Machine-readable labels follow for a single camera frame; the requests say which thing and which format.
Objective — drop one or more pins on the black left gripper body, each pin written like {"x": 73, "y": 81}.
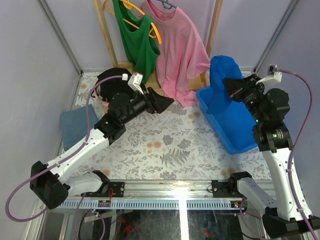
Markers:
{"x": 151, "y": 100}

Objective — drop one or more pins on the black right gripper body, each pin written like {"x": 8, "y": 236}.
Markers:
{"x": 252, "y": 96}

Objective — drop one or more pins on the pink cap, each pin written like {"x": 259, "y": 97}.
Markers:
{"x": 104, "y": 102}

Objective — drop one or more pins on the blue cap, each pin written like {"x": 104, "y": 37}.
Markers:
{"x": 221, "y": 67}

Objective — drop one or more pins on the black sport cap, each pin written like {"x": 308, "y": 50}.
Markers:
{"x": 112, "y": 86}

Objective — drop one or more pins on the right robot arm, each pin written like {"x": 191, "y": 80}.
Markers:
{"x": 288, "y": 214}

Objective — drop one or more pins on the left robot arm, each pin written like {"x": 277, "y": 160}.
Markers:
{"x": 54, "y": 182}

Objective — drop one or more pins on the blue plastic bin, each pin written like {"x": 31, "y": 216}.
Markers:
{"x": 233, "y": 127}

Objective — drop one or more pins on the folded blue cloth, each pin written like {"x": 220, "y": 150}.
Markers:
{"x": 74, "y": 127}

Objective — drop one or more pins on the pink t-shirt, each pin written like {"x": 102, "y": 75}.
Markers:
{"x": 182, "y": 57}

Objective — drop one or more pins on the green tank top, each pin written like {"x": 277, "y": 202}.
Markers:
{"x": 140, "y": 49}

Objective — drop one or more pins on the grey clothes hanger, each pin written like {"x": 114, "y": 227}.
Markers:
{"x": 167, "y": 5}

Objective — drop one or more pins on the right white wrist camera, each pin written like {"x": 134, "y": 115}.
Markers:
{"x": 273, "y": 77}

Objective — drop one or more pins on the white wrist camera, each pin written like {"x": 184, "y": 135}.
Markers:
{"x": 273, "y": 77}
{"x": 134, "y": 82}

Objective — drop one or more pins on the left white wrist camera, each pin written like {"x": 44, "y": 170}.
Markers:
{"x": 134, "y": 82}

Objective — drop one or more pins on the aluminium mounting rail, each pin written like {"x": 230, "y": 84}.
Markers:
{"x": 161, "y": 195}

